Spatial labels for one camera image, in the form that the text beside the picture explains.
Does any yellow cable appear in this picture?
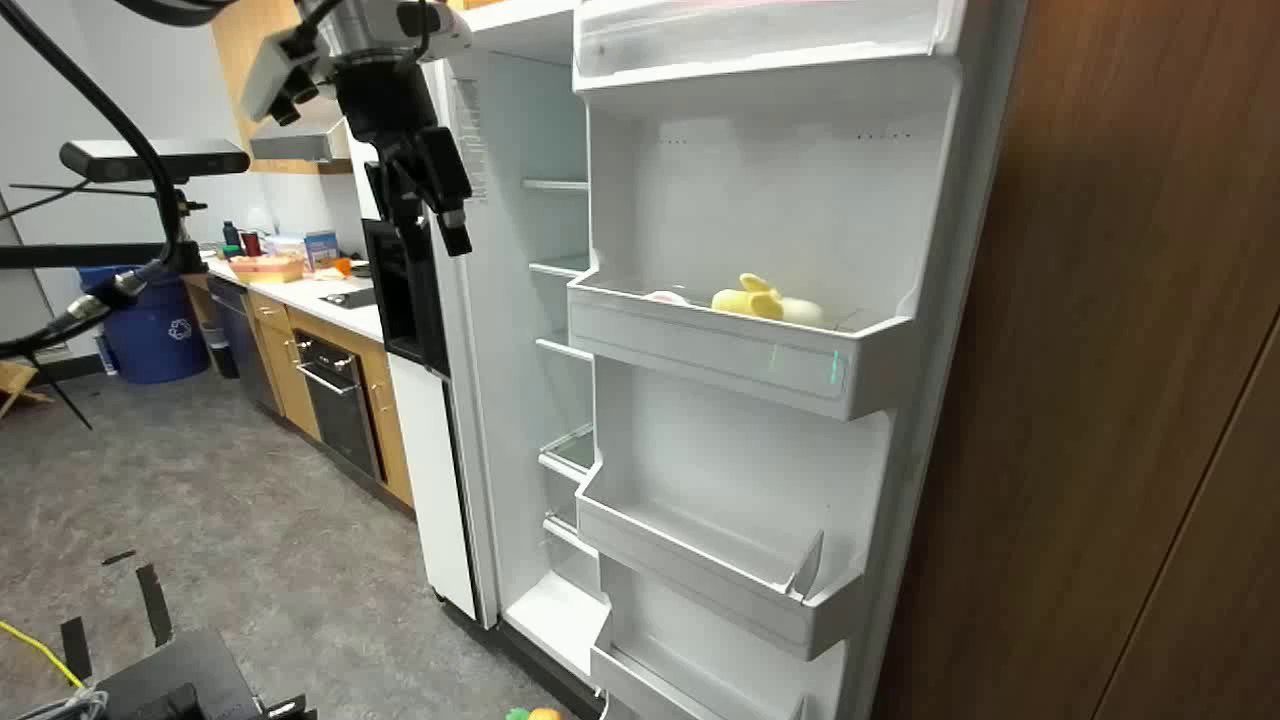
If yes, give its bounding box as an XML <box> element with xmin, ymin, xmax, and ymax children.
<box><xmin>0</xmin><ymin>617</ymin><xmax>93</xmax><ymax>699</ymax></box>

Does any blue trash bin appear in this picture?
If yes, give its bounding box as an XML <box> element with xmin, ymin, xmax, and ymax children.
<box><xmin>78</xmin><ymin>258</ymin><xmax>218</xmax><ymax>386</ymax></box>

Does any white fridge door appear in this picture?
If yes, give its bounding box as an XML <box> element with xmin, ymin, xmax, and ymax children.
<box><xmin>570</xmin><ymin>0</ymin><xmax>1032</xmax><ymax>720</ymax></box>

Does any wooden cabinet panel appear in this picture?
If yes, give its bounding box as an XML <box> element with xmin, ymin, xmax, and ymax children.
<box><xmin>874</xmin><ymin>0</ymin><xmax>1280</xmax><ymax>720</ymax></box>

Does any white freezer door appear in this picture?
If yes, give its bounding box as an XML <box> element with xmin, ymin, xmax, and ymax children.
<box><xmin>354</xmin><ymin>53</ymin><xmax>490</xmax><ymax>622</ymax></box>

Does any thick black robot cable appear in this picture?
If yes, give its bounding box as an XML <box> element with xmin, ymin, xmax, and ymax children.
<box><xmin>0</xmin><ymin>0</ymin><xmax>218</xmax><ymax>360</ymax></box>

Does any white door bin with toys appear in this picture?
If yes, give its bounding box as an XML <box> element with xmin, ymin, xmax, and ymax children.
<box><xmin>564</xmin><ymin>273</ymin><xmax>926</xmax><ymax>422</ymax></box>

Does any black water dispenser panel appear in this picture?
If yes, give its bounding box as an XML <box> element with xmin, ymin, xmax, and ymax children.
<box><xmin>361</xmin><ymin>214</ymin><xmax>453</xmax><ymax>378</ymax></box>

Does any black robot cart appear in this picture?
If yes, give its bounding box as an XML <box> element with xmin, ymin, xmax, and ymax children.
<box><xmin>0</xmin><ymin>554</ymin><xmax>320</xmax><ymax>720</ymax></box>

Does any glass fridge shelf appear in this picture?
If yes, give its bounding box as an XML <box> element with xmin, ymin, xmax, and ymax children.
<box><xmin>534</xmin><ymin>333</ymin><xmax>595</xmax><ymax>366</ymax></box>
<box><xmin>524</xmin><ymin>252</ymin><xmax>595</xmax><ymax>284</ymax></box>
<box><xmin>522</xmin><ymin>173</ymin><xmax>592</xmax><ymax>198</ymax></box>
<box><xmin>536</xmin><ymin>422</ymin><xmax>605</xmax><ymax>487</ymax></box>

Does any grey range hood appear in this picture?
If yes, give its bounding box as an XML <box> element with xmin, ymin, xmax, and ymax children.
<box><xmin>247</xmin><ymin>121</ymin><xmax>357</xmax><ymax>173</ymax></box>

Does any blue box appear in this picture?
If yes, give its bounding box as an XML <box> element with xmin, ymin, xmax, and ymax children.
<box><xmin>301</xmin><ymin>229</ymin><xmax>345</xmax><ymax>273</ymax></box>

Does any wooden wall cabinet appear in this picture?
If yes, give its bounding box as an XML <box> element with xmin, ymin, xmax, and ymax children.
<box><xmin>208</xmin><ymin>0</ymin><xmax>357</xmax><ymax>138</ymax></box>

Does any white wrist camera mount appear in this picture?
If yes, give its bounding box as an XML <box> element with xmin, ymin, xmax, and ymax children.
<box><xmin>236</xmin><ymin>0</ymin><xmax>354</xmax><ymax>132</ymax></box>

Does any black built-in oven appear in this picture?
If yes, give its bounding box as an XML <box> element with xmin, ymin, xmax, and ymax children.
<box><xmin>288</xmin><ymin>327</ymin><xmax>389</xmax><ymax>487</ymax></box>

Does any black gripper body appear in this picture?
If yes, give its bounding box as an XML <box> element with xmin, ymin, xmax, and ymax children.
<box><xmin>330</xmin><ymin>53</ymin><xmax>449</xmax><ymax>155</ymax></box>

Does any orange bowl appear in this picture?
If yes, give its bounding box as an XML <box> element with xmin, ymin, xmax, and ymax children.
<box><xmin>224</xmin><ymin>246</ymin><xmax>308</xmax><ymax>287</ymax></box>

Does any yellow banana plush toy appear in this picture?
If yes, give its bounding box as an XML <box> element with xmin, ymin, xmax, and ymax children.
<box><xmin>709</xmin><ymin>267</ymin><xmax>829</xmax><ymax>333</ymax></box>

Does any black camera stand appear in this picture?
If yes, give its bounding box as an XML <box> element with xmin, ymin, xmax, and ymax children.
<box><xmin>0</xmin><ymin>175</ymin><xmax>214</xmax><ymax>433</ymax></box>

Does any black stereo camera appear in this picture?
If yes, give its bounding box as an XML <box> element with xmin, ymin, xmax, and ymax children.
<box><xmin>56</xmin><ymin>135</ymin><xmax>257</xmax><ymax>184</ymax></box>

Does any white door dairy compartment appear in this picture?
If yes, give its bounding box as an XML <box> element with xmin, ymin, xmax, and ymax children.
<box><xmin>570</xmin><ymin>0</ymin><xmax>972</xmax><ymax>101</ymax></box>

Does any wooden kitchen counter cabinet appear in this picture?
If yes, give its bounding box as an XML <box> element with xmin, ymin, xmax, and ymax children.
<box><xmin>195</xmin><ymin>256</ymin><xmax>419</xmax><ymax>512</ymax></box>

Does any white door bin with divider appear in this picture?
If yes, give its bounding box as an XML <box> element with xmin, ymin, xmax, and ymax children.
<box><xmin>571</xmin><ymin>456</ymin><xmax>874</xmax><ymax>664</ymax></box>

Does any white low door bin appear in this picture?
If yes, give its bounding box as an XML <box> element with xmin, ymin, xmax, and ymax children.
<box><xmin>588</xmin><ymin>634</ymin><xmax>852</xmax><ymax>720</ymax></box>

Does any white fridge body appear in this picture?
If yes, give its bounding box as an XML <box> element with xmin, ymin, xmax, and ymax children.
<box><xmin>424</xmin><ymin>0</ymin><xmax>607</xmax><ymax>688</ymax></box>

